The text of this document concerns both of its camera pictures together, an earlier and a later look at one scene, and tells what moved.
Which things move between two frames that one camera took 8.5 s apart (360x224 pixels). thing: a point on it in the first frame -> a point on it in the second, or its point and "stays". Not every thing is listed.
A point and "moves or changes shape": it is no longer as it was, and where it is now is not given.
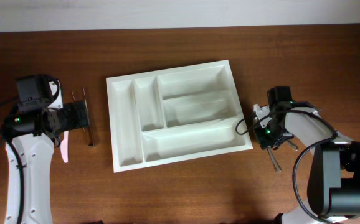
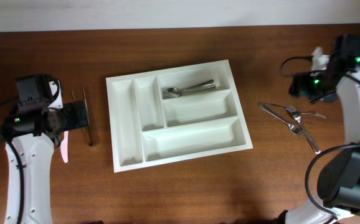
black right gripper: [264, 140] -> [298, 86]
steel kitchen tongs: [93, 144] stays
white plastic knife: [64, 147] stays
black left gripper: [75, 119] stays
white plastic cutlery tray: [171, 116] stays
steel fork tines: [293, 145] moves or changes shape
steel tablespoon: [276, 166] -> [172, 92]
